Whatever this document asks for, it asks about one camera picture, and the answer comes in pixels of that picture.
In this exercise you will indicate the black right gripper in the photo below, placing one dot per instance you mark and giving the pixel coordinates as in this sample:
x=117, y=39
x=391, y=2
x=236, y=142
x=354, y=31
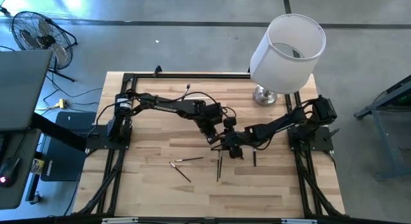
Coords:
x=239, y=139

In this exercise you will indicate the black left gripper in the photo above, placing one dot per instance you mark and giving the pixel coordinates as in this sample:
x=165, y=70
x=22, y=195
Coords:
x=208, y=131

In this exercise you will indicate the black spoolie brush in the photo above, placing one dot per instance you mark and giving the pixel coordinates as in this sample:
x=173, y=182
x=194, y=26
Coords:
x=220, y=166

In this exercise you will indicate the short black pen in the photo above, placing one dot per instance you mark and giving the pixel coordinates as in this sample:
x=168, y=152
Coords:
x=217, y=169

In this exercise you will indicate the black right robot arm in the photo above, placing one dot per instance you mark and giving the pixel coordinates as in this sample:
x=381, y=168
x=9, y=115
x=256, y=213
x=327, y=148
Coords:
x=279, y=124

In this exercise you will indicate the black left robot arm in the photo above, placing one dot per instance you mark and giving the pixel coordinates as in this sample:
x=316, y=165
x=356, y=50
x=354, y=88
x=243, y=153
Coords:
x=167, y=106

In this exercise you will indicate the black table clamp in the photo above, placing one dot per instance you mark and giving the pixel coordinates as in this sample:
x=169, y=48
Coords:
x=158, y=71

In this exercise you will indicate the silver metal stand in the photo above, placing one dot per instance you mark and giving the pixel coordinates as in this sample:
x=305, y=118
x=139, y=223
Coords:
x=289, y=57

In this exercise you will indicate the black Husky case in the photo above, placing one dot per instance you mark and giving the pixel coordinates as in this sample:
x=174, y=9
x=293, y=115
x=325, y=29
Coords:
x=64, y=147

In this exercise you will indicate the black desk support beam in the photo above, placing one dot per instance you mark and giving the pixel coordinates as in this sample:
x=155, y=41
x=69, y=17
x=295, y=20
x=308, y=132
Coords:
x=57, y=131

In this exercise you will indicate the yellow power adapter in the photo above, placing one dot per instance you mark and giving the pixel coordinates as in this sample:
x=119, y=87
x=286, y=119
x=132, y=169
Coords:
x=59, y=104

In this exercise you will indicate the grey desk top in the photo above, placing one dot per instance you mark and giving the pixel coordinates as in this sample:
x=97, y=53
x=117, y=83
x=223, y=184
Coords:
x=22, y=89

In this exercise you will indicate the black floor fan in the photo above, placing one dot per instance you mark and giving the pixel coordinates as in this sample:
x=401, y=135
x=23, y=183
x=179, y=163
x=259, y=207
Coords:
x=41, y=41

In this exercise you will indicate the dark grey desk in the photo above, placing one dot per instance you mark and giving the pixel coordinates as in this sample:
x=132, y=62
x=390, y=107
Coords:
x=19, y=198

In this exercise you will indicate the black computer mouse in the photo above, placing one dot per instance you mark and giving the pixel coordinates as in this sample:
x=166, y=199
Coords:
x=8, y=171

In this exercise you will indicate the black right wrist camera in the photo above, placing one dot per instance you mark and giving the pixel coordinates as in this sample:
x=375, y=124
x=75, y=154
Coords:
x=236, y=152

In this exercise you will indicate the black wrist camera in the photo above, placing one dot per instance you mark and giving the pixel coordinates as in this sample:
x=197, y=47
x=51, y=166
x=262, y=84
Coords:
x=236, y=152
x=229, y=122

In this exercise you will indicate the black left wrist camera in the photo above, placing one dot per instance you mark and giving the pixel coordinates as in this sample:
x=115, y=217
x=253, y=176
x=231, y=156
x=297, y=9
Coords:
x=229, y=122

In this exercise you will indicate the black aluminium table frame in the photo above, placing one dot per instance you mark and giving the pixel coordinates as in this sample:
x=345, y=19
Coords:
x=208, y=75

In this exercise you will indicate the silver frame corner bracket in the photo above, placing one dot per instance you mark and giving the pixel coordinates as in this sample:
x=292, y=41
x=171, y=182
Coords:
x=120, y=220
x=299, y=221

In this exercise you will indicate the grey metal cart frame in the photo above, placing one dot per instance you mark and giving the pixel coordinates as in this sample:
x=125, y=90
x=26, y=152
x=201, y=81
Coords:
x=385, y=143

